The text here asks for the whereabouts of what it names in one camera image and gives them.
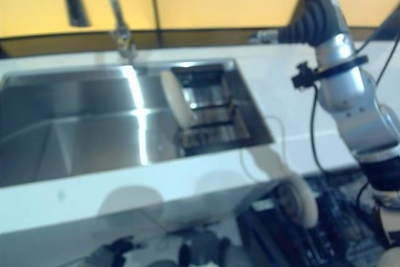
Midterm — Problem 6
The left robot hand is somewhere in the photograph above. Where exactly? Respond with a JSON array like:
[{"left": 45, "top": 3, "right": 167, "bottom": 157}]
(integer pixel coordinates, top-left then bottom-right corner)
[{"left": 83, "top": 235, "right": 136, "bottom": 267}]

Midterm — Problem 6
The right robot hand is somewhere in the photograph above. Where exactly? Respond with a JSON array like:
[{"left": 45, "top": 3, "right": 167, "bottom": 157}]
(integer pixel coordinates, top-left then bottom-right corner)
[{"left": 248, "top": 0, "right": 350, "bottom": 48}]

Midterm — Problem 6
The cream ceramic plate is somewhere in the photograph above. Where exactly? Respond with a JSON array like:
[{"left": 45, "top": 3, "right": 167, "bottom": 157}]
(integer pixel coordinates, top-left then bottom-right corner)
[
  {"left": 276, "top": 174, "right": 318, "bottom": 229},
  {"left": 159, "top": 69, "right": 192, "bottom": 129}
]

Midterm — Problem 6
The white kitchen cabinet front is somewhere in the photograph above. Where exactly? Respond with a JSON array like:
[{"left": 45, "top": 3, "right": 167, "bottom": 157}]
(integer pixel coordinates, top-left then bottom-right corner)
[{"left": 0, "top": 166, "right": 282, "bottom": 267}]

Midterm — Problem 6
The roll-up steel drying rack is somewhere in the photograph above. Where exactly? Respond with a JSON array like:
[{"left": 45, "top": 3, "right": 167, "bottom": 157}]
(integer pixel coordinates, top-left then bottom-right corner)
[{"left": 170, "top": 63, "right": 251, "bottom": 159}]

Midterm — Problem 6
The stainless steel sink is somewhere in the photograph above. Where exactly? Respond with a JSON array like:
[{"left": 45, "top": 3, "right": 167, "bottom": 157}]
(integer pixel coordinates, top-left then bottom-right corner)
[{"left": 0, "top": 56, "right": 276, "bottom": 189}]

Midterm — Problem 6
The chrome kitchen faucet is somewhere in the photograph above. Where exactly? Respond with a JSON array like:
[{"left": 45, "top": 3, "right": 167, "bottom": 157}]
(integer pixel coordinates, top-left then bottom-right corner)
[{"left": 57, "top": 0, "right": 139, "bottom": 62}]

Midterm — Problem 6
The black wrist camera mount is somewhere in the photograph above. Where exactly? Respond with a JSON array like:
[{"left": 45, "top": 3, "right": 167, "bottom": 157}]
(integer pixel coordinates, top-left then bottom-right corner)
[{"left": 291, "top": 55, "right": 369, "bottom": 92}]

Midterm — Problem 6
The dark window frame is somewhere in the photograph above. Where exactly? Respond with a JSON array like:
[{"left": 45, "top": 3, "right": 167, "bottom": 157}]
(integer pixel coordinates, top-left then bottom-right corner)
[{"left": 0, "top": 0, "right": 400, "bottom": 58}]

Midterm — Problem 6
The grey wire dishwasher rack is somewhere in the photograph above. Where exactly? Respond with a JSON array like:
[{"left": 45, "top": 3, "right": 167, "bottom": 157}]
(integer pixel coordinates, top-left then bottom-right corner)
[{"left": 236, "top": 169, "right": 390, "bottom": 267}]

